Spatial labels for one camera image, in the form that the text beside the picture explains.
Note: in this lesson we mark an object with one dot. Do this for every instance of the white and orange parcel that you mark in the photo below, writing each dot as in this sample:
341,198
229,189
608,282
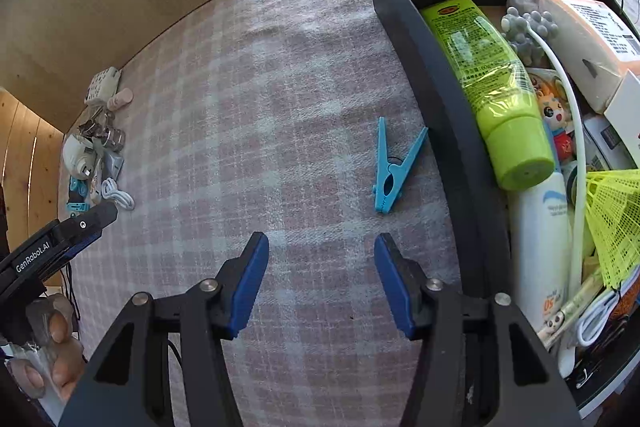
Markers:
585,52

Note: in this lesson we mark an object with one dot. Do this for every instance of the wooden slat panel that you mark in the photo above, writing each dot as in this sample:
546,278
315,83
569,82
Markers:
30,157

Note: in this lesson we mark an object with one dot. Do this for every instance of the black storage box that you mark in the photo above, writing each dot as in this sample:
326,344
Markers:
440,107

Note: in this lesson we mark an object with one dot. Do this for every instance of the blue clothespin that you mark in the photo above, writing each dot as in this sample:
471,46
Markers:
387,172

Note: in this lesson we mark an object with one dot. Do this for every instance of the pink bottle with grey cap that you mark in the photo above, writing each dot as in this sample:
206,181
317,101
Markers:
120,99

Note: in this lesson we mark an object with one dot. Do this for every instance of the star-print tissue pack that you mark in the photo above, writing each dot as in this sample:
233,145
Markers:
102,84

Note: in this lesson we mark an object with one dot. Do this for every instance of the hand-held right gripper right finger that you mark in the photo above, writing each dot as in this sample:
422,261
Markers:
395,287

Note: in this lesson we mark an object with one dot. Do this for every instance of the pink plaid desktop cloth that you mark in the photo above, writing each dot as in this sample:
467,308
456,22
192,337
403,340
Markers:
275,82

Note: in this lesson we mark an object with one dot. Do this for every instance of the white round gadget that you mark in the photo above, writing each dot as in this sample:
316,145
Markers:
77,157

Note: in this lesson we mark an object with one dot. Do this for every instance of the small white and black box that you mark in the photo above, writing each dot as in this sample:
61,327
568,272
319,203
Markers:
600,142

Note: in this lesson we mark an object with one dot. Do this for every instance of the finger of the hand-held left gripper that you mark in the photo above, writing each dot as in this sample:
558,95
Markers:
90,219
80,245

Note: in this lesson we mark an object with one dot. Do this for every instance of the lime green tube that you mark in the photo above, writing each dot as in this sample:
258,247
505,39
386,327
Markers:
495,82

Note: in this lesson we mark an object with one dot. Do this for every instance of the grey bumpy rubber toy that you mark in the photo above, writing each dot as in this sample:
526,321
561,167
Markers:
525,34

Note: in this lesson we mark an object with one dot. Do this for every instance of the small blue clip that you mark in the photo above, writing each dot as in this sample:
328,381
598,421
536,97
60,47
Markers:
77,207

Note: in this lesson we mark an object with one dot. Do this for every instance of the metal clip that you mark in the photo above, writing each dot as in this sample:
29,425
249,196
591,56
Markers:
112,139

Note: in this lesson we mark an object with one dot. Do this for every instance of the person's left hand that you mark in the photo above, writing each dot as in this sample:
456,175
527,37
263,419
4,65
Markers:
67,369

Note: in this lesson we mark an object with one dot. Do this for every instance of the white sunscreen bottle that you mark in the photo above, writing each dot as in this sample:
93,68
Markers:
540,247

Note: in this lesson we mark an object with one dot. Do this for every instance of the cartoon figure toy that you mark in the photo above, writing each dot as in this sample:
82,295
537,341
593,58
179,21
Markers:
552,112

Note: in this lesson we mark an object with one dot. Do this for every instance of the cream patterned stick packet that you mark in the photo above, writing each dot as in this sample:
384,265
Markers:
570,307

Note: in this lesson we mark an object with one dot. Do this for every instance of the yellow-green shuttlecock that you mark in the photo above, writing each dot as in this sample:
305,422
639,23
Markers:
615,217

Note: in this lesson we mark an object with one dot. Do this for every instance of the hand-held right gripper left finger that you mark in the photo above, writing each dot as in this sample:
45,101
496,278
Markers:
248,287

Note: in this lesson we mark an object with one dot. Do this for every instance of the white cardboard box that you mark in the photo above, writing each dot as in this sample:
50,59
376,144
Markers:
625,107

